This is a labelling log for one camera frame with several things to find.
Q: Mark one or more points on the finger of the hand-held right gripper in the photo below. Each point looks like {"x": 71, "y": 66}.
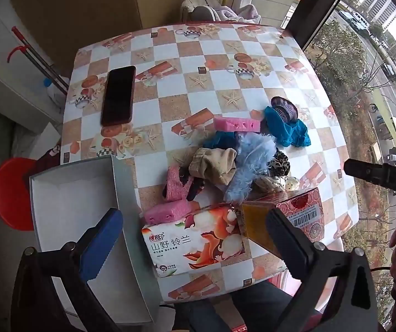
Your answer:
{"x": 374, "y": 173}

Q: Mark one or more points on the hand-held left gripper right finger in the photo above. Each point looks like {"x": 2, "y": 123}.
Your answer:
{"x": 284, "y": 235}

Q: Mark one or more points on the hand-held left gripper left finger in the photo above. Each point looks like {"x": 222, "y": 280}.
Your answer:
{"x": 99, "y": 249}

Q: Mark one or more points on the grey cardboard box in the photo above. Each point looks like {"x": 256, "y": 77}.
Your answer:
{"x": 66, "y": 207}

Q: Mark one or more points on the leopard print cloth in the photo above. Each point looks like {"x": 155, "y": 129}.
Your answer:
{"x": 281, "y": 164}

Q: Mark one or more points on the teal cloth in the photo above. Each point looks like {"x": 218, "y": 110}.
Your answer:
{"x": 288, "y": 131}

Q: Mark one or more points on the red patterned box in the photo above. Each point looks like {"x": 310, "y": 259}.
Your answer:
{"x": 298, "y": 211}

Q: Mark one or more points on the white polka dot cloth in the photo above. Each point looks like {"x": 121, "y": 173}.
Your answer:
{"x": 270, "y": 183}

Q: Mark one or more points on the pink sponge block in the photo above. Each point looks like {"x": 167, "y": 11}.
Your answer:
{"x": 165, "y": 213}
{"x": 236, "y": 124}

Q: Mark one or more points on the person's dark trousers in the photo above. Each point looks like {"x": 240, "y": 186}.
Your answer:
{"x": 246, "y": 304}

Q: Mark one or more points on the light blue fluffy cloth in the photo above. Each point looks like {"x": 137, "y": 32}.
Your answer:
{"x": 253, "y": 159}

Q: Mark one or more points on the floral tissue box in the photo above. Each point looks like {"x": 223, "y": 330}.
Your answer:
{"x": 191, "y": 245}

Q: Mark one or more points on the beige cloth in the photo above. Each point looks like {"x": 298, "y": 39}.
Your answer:
{"x": 211, "y": 166}

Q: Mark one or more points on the maroon cloth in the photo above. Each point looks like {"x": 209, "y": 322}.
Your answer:
{"x": 51, "y": 157}

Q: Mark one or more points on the red plastic stool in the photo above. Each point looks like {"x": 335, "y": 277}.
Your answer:
{"x": 11, "y": 193}

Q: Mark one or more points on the dark purple round scrunchie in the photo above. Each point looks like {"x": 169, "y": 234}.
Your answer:
{"x": 284, "y": 109}

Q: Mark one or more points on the dark blue scrunchie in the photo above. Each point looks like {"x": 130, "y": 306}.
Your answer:
{"x": 218, "y": 141}

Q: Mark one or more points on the white flat board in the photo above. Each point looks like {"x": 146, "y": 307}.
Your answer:
{"x": 39, "y": 138}

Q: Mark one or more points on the black smartphone red case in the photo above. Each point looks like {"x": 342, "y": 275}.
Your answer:
{"x": 118, "y": 96}

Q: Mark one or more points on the white bottle blue cap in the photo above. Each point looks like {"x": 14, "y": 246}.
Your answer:
{"x": 51, "y": 91}

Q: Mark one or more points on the checkered printed tablecloth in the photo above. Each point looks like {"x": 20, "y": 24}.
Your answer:
{"x": 170, "y": 76}

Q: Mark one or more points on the red mop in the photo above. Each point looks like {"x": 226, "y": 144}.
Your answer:
{"x": 33, "y": 53}

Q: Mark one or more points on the pale pink cloth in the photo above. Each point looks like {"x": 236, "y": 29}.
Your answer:
{"x": 239, "y": 13}

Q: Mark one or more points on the brown cardboard panel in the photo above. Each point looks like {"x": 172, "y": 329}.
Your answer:
{"x": 80, "y": 13}

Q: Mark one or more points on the white woven chair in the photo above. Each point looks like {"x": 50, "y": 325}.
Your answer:
{"x": 198, "y": 7}

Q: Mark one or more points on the dark window frame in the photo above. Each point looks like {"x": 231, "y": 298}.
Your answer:
{"x": 315, "y": 7}

